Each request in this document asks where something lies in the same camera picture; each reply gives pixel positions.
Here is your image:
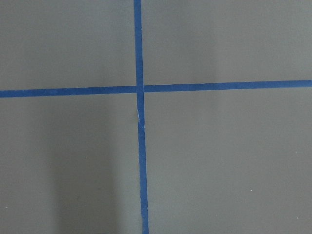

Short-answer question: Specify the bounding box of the blue tape strip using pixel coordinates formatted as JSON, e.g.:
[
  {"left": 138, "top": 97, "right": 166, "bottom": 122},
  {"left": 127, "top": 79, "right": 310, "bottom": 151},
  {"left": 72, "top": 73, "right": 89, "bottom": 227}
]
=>
[
  {"left": 136, "top": 111, "right": 150, "bottom": 234},
  {"left": 133, "top": 0, "right": 146, "bottom": 124},
  {"left": 0, "top": 79, "right": 312, "bottom": 98}
]

